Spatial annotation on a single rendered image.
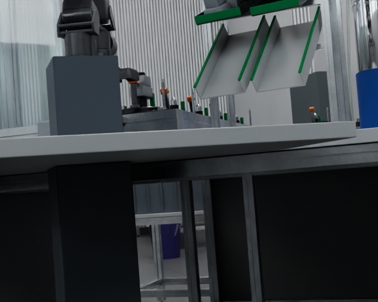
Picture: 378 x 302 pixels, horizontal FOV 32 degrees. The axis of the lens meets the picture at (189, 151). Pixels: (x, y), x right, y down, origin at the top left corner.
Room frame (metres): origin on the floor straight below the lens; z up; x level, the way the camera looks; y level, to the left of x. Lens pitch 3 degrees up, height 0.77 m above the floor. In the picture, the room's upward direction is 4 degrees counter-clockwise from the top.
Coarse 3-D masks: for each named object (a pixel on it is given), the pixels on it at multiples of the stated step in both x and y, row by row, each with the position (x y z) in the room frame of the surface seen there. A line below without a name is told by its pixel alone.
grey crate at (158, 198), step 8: (144, 184) 3.88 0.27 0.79; (152, 184) 3.86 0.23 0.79; (160, 184) 3.83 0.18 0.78; (168, 184) 3.83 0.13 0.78; (176, 184) 3.81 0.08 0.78; (192, 184) 3.78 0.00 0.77; (200, 184) 3.76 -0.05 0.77; (136, 192) 3.90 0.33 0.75; (144, 192) 3.88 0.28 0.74; (152, 192) 3.86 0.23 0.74; (160, 192) 3.85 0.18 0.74; (168, 192) 3.83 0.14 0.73; (176, 192) 3.81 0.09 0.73; (200, 192) 3.76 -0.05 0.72; (136, 200) 3.90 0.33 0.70; (144, 200) 3.88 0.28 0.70; (152, 200) 3.86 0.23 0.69; (160, 200) 3.85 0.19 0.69; (168, 200) 3.83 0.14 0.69; (176, 200) 3.80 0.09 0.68; (200, 200) 3.76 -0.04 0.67; (136, 208) 3.90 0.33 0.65; (144, 208) 3.88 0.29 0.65; (152, 208) 3.86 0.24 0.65; (160, 208) 3.85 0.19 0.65; (168, 208) 3.83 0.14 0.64; (176, 208) 3.80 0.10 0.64; (200, 208) 3.77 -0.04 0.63
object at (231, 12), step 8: (248, 0) 1.72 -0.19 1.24; (256, 0) 1.76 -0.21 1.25; (232, 8) 1.67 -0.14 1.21; (240, 8) 1.67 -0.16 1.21; (248, 8) 1.72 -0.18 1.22; (200, 16) 1.72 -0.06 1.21; (208, 16) 1.71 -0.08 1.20; (216, 16) 1.70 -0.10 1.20; (224, 16) 1.69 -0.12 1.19; (232, 16) 1.68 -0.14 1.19; (200, 24) 1.73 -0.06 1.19
